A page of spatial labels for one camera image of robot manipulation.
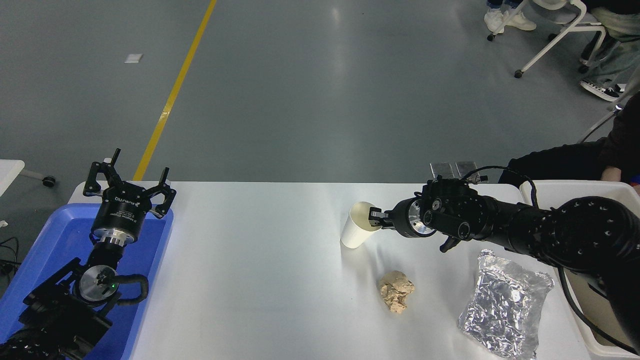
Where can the crumpled tan paper ball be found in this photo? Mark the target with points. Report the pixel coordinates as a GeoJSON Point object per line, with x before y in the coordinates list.
{"type": "Point", "coordinates": [395, 291]}

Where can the person's hand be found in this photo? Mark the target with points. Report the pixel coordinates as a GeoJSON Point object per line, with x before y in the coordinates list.
{"type": "Point", "coordinates": [611, 174]}

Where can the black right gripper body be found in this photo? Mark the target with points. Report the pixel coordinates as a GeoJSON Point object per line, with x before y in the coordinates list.
{"type": "Point", "coordinates": [399, 218]}

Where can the grey chair frame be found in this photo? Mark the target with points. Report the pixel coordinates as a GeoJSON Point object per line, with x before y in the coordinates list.
{"type": "Point", "coordinates": [607, 117]}

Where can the white paper cup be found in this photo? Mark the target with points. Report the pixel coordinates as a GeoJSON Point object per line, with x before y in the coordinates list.
{"type": "Point", "coordinates": [352, 235]}

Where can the black caster wheel leg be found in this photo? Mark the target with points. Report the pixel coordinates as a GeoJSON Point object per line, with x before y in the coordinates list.
{"type": "Point", "coordinates": [48, 181]}

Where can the white rolling chair frame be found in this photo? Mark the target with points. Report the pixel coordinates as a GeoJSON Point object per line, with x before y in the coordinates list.
{"type": "Point", "coordinates": [560, 37]}

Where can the crumpled silver foil tray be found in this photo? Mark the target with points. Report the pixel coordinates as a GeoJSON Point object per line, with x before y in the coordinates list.
{"type": "Point", "coordinates": [502, 310]}

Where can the seated person with black-white shoes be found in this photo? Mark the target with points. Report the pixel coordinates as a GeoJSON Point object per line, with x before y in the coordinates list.
{"type": "Point", "coordinates": [612, 50]}

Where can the blue plastic tray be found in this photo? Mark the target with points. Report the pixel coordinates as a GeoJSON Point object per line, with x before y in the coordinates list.
{"type": "Point", "coordinates": [55, 235]}

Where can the metal floor plate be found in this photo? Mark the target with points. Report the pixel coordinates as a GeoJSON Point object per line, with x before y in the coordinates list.
{"type": "Point", "coordinates": [465, 167]}
{"type": "Point", "coordinates": [441, 169]}

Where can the person with white shoes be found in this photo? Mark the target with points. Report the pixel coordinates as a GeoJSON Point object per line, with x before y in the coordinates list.
{"type": "Point", "coordinates": [505, 20]}

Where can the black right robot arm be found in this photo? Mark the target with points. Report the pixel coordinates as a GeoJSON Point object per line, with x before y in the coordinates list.
{"type": "Point", "coordinates": [575, 232]}

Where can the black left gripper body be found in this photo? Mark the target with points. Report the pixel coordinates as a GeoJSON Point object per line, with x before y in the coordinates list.
{"type": "Point", "coordinates": [121, 210]}

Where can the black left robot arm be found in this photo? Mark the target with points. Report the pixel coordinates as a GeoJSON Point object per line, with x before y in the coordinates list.
{"type": "Point", "coordinates": [55, 310]}

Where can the white side table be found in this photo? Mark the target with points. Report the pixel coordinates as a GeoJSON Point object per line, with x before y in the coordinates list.
{"type": "Point", "coordinates": [7, 175]}

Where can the person in dark clothes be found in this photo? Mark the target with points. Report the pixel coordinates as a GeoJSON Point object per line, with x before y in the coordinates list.
{"type": "Point", "coordinates": [625, 140]}

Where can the large pale plastic bin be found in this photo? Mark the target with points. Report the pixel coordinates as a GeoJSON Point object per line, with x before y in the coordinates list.
{"type": "Point", "coordinates": [575, 190]}

